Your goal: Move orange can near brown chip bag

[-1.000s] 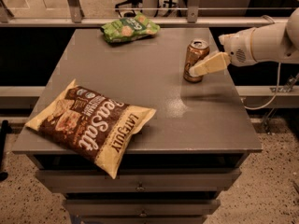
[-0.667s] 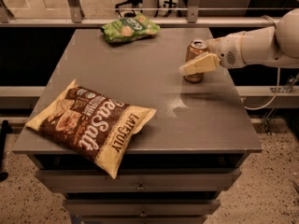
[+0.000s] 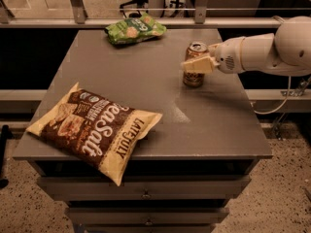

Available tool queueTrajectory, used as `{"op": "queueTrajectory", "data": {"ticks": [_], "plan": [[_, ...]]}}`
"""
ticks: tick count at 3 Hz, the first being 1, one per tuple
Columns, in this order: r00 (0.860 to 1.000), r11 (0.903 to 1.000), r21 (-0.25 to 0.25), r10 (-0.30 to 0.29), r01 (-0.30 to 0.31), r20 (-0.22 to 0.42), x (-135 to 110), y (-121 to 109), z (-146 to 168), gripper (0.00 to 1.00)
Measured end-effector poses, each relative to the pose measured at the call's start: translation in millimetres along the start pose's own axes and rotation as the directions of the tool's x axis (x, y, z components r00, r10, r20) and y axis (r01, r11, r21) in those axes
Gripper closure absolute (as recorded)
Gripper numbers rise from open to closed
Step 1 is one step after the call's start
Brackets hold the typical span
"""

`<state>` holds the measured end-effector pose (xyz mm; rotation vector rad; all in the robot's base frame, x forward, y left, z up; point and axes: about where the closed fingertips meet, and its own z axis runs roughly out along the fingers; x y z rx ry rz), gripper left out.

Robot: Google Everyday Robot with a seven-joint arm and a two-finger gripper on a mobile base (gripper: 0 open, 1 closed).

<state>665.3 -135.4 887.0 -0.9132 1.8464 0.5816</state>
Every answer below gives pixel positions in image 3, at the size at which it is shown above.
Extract green snack bag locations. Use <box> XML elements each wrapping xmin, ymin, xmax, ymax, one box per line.
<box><xmin>104</xmin><ymin>13</ymin><xmax>166</xmax><ymax>45</ymax></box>

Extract grey drawer cabinet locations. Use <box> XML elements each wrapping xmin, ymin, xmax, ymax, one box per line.
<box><xmin>14</xmin><ymin>29</ymin><xmax>271</xmax><ymax>233</ymax></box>

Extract metal railing frame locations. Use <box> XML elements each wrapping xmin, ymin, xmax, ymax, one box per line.
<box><xmin>0</xmin><ymin>0</ymin><xmax>311</xmax><ymax>30</ymax></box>

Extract grey drawer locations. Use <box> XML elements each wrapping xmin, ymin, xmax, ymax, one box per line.
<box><xmin>66</xmin><ymin>208</ymin><xmax>228</xmax><ymax>226</ymax></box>
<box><xmin>38</xmin><ymin>176</ymin><xmax>251</xmax><ymax>201</ymax></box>

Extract orange soda can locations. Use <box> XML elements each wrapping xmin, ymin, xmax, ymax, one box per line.
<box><xmin>183</xmin><ymin>42</ymin><xmax>208</xmax><ymax>88</ymax></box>

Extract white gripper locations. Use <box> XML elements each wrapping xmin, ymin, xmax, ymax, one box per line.
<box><xmin>182</xmin><ymin>37</ymin><xmax>245</xmax><ymax>74</ymax></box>

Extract top grey drawer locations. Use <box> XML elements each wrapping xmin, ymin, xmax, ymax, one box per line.
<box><xmin>38</xmin><ymin>176</ymin><xmax>251</xmax><ymax>201</ymax></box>

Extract brown sea salt chip bag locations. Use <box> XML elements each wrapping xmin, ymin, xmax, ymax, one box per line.
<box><xmin>27</xmin><ymin>84</ymin><xmax>162</xmax><ymax>184</ymax></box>

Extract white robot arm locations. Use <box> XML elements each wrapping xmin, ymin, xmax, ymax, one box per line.
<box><xmin>181</xmin><ymin>17</ymin><xmax>311</xmax><ymax>77</ymax></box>

